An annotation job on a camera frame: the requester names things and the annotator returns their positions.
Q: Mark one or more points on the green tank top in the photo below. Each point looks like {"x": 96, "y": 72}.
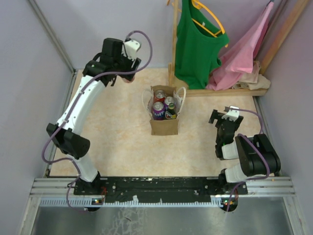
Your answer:
{"x": 193, "y": 66}

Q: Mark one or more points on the aluminium frame rail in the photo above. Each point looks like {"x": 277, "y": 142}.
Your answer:
{"x": 59, "y": 192}

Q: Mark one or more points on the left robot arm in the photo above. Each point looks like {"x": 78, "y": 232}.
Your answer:
{"x": 66, "y": 133}

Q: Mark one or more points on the red cola can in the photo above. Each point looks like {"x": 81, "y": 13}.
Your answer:
{"x": 128, "y": 80}
{"x": 159, "y": 96}

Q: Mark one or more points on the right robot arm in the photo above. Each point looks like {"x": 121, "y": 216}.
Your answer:
{"x": 256, "y": 155}

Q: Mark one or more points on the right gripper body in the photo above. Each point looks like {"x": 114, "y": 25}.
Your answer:
{"x": 215, "y": 115}

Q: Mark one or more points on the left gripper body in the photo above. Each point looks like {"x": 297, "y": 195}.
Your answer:
{"x": 125, "y": 64}

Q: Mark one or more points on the brown canvas bag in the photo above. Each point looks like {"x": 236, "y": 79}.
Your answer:
{"x": 165, "y": 127}

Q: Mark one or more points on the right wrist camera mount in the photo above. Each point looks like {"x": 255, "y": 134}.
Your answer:
{"x": 231, "y": 113}

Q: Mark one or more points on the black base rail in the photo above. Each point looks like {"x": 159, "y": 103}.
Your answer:
{"x": 152, "y": 189}

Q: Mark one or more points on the yellow clothes hanger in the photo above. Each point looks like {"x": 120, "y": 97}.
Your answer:
{"x": 195, "y": 25}

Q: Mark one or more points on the pink garment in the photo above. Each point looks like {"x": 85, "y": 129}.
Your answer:
{"x": 239, "y": 59}

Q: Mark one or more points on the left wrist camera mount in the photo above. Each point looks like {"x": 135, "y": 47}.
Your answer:
{"x": 130, "y": 48}

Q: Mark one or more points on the green glass bottle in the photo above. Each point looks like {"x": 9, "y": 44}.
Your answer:
{"x": 170, "y": 113}

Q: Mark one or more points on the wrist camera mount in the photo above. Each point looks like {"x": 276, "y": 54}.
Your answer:
{"x": 231, "y": 113}
{"x": 130, "y": 48}

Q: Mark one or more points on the beige crumpled cloth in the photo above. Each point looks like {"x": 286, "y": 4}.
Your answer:
{"x": 254, "y": 80}

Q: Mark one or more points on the purple Fanta can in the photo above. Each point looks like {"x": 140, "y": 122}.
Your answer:
{"x": 158, "y": 111}
{"x": 168, "y": 100}

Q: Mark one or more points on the wooden clothes rack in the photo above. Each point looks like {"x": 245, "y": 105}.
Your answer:
{"x": 264, "y": 55}

